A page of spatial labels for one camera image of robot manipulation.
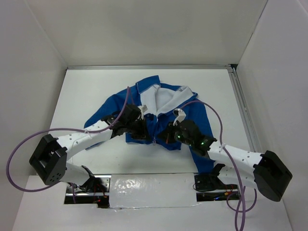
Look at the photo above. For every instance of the white taped cover plate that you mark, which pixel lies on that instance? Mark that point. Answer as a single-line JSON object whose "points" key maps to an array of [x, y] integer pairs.
{"points": [[152, 191]]}

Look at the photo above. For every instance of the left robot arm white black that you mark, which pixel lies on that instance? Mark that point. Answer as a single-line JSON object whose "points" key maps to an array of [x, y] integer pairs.
{"points": [[50, 158]]}

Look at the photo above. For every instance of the aluminium frame rail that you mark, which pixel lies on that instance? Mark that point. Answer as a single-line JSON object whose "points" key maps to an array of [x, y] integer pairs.
{"points": [[85, 88]]}

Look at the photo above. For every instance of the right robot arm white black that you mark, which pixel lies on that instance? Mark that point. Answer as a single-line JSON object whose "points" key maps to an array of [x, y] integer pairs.
{"points": [[264, 172]]}

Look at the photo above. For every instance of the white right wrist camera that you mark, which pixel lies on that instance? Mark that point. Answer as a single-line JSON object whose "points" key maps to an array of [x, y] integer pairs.
{"points": [[179, 116]]}

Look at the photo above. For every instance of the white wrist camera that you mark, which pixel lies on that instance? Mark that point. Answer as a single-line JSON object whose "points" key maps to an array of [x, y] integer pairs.
{"points": [[143, 109], [179, 116]]}

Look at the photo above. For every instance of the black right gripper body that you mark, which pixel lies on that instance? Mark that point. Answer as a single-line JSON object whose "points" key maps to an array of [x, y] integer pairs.
{"points": [[179, 136]]}

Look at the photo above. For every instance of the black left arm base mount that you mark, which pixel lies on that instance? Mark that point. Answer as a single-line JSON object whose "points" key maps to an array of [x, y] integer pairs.
{"points": [[98, 194]]}

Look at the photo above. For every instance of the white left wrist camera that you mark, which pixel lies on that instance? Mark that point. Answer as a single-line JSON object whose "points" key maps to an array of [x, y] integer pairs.
{"points": [[143, 109]]}

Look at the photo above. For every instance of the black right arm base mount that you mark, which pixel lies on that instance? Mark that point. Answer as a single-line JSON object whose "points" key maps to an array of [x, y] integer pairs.
{"points": [[206, 183]]}

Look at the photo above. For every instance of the blue jacket white lining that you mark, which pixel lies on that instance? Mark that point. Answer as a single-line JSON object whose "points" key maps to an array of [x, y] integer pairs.
{"points": [[161, 99]]}

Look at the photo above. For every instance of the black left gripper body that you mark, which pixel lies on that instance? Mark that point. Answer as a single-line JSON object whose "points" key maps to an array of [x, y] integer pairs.
{"points": [[136, 128]]}

